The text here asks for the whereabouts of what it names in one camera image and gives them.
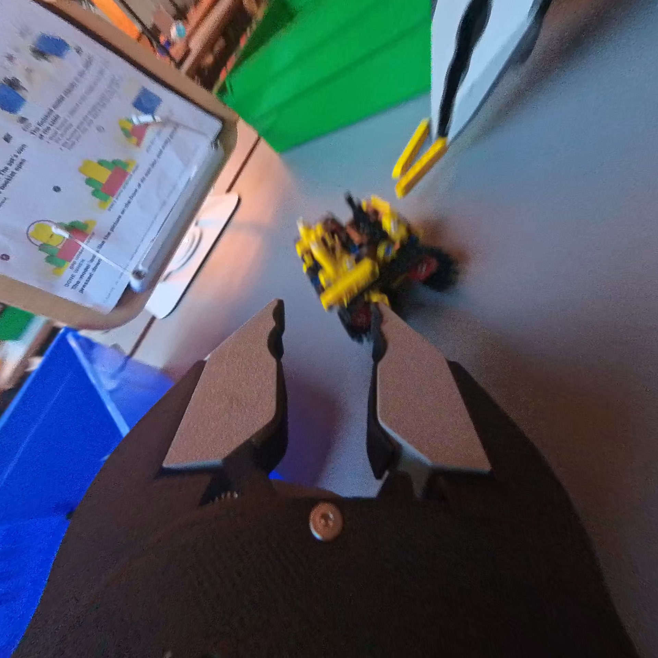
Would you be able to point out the blue plastic bin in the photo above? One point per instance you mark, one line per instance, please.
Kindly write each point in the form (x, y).
(51, 437)

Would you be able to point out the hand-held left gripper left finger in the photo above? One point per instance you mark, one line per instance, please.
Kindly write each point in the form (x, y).
(231, 406)

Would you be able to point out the white stand base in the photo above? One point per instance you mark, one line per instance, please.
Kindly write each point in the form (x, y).
(200, 246)

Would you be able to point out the green plastic bin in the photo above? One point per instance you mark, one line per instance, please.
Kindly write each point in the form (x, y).
(329, 72)

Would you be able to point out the yellow black lego vehicle model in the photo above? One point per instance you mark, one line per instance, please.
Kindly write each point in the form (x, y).
(360, 257)

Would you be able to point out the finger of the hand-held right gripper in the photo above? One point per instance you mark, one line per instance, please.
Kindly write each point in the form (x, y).
(443, 61)
(504, 46)

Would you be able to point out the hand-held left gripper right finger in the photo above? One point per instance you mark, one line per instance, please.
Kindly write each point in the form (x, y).
(426, 411)

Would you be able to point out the yellow lego beam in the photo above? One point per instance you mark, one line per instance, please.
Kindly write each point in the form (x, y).
(421, 167)
(411, 149)

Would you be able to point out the instruction sheet on stand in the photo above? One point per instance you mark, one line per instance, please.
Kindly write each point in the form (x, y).
(77, 316)

